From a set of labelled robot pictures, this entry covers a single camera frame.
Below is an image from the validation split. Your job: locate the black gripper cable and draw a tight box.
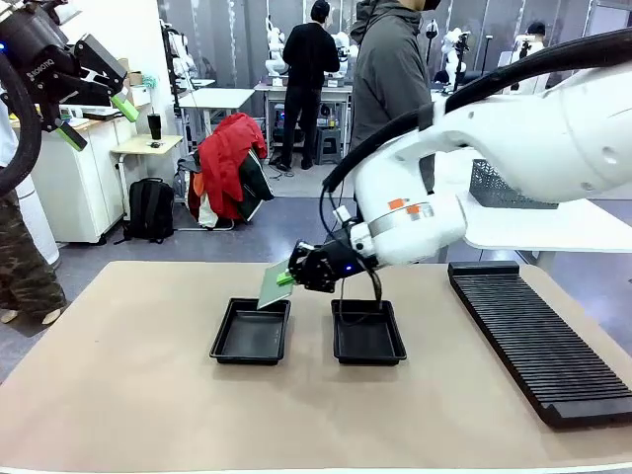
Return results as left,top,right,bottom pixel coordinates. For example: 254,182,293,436
318,187,385,327

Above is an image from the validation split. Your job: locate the dark green jacket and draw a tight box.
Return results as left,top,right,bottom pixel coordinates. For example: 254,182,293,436
235,147,276,223

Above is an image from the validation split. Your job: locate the person in camouflage trousers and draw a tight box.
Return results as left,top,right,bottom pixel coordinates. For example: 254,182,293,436
0,98,68,325

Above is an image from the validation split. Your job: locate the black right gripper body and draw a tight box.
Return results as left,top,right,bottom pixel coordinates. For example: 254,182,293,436
315,224,371,292

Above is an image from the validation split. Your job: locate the black slotted board rack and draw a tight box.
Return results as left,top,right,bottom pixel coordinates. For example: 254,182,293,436
447,261,632,430

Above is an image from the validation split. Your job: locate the green circuit board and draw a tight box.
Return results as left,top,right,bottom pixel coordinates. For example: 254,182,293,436
256,260,293,311

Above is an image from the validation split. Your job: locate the white desk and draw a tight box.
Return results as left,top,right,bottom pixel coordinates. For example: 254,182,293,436
177,87,257,149

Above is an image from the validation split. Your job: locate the person in black clothes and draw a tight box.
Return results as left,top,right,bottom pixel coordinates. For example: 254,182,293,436
281,0,341,171

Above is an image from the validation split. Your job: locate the small wooden side table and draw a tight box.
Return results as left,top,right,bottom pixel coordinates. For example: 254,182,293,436
109,133,185,223

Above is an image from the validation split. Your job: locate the grey step stool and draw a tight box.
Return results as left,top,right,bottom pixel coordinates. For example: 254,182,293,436
315,126,345,167

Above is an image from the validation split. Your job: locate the metal workbench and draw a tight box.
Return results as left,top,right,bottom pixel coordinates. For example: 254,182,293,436
254,81,355,164

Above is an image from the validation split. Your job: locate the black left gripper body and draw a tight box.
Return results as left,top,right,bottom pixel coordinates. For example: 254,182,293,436
0,7,108,119

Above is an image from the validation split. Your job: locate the red jacket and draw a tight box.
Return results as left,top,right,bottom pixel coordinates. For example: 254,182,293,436
197,112,269,221

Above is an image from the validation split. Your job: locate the person in grey jacket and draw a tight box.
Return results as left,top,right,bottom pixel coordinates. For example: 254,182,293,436
349,0,445,197

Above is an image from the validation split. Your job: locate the person in white shirt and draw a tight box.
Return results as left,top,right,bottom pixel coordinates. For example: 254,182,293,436
511,22,549,95

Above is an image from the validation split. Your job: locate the black backpack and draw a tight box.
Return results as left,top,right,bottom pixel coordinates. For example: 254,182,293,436
114,177,177,246

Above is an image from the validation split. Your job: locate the grey mesh basket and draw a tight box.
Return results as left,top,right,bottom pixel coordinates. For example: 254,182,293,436
468,158,559,210

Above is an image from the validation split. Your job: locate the white cabinet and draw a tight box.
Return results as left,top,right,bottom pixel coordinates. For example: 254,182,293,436
29,101,152,246

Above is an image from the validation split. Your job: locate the black ESD tray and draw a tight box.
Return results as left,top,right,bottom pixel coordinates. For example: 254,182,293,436
330,298,408,366
208,296,292,366

